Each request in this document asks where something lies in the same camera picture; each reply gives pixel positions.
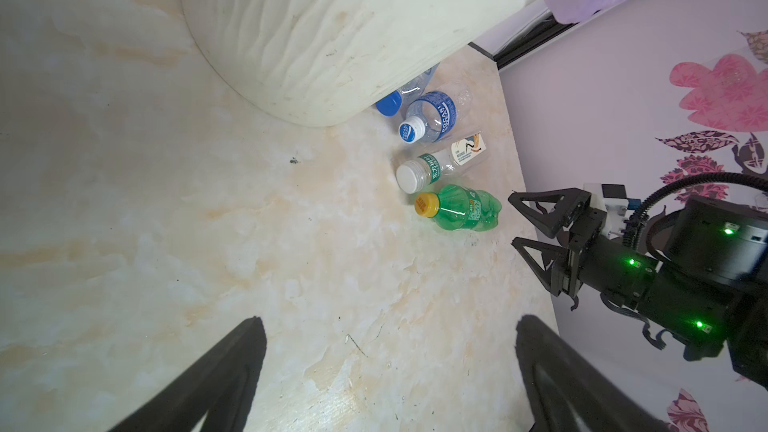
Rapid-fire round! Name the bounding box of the green bottle yellow cap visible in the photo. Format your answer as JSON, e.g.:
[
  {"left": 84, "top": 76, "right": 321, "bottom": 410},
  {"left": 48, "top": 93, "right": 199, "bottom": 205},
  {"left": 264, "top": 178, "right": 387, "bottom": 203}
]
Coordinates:
[{"left": 414, "top": 185, "right": 502, "bottom": 232}]

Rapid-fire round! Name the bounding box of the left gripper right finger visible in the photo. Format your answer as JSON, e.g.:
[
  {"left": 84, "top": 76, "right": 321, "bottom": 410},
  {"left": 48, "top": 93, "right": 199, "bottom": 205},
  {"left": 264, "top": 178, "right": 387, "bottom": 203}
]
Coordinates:
[{"left": 516, "top": 315, "right": 668, "bottom": 431}]

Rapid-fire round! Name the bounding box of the crushed clear bottle blue cap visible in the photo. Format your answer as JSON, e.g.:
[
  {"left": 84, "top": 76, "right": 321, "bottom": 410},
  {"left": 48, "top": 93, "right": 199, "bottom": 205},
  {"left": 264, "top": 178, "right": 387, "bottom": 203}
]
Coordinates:
[{"left": 375, "top": 63, "right": 440, "bottom": 117}]

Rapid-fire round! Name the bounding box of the Pocari bottle near bin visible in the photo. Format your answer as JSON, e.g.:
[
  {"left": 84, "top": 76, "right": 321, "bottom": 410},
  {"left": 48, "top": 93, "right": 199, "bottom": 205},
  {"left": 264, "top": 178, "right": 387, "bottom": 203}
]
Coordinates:
[{"left": 398, "top": 82, "right": 473, "bottom": 144}]

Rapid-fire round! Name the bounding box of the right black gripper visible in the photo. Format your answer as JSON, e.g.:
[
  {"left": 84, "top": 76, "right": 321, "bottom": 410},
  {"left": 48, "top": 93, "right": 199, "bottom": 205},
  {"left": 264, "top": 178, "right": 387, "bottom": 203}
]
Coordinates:
[{"left": 508, "top": 188, "right": 729, "bottom": 360}]

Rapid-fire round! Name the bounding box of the white ribbed waste bin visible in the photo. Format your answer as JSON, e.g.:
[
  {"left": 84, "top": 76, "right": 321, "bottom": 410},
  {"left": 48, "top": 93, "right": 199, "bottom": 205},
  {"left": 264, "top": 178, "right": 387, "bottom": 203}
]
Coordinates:
[{"left": 181, "top": 0, "right": 535, "bottom": 127}]

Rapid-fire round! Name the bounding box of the clear bottle bird label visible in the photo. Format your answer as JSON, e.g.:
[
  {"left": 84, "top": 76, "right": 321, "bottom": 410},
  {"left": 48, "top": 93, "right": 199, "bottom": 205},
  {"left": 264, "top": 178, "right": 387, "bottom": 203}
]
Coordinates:
[{"left": 395, "top": 131, "right": 488, "bottom": 195}]

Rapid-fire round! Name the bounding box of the black corrugated cable conduit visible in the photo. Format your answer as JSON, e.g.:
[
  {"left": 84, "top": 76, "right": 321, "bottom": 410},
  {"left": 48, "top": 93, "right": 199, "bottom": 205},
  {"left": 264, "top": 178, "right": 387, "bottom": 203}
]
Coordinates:
[{"left": 623, "top": 171, "right": 768, "bottom": 247}]

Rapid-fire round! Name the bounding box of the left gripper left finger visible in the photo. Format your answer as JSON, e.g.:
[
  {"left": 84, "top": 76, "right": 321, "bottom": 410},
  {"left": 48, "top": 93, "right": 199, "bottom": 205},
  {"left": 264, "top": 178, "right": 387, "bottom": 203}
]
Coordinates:
[{"left": 113, "top": 317, "right": 267, "bottom": 431}]

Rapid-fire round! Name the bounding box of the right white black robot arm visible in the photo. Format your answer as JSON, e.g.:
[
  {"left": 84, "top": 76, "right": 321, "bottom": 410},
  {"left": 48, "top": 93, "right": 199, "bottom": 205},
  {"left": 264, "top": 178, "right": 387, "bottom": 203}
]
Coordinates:
[{"left": 508, "top": 184, "right": 767, "bottom": 386}]

